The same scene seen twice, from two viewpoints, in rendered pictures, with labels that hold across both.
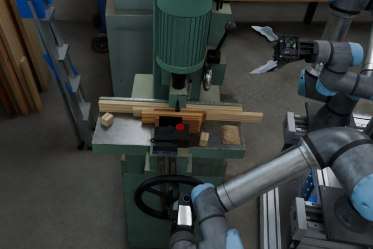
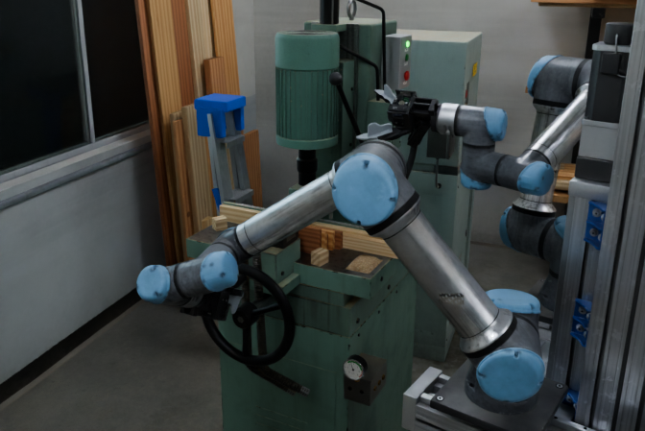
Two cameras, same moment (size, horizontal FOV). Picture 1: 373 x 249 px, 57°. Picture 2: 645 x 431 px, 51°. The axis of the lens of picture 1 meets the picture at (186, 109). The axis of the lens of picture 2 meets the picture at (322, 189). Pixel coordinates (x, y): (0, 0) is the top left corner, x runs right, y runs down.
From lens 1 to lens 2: 112 cm
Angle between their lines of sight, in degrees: 36
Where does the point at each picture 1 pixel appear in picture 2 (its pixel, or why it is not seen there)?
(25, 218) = (116, 413)
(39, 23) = (215, 142)
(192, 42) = (305, 106)
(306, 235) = (418, 416)
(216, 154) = (332, 282)
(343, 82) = (482, 161)
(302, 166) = (323, 186)
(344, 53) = (473, 115)
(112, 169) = not seen: hidden behind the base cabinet
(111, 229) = not seen: outside the picture
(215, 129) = (346, 256)
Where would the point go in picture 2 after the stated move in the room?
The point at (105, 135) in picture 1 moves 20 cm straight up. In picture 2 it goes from (206, 236) to (203, 173)
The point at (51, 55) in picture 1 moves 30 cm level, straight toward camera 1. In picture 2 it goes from (221, 189) to (203, 215)
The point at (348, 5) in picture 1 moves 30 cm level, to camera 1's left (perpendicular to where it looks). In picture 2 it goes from (547, 92) to (438, 83)
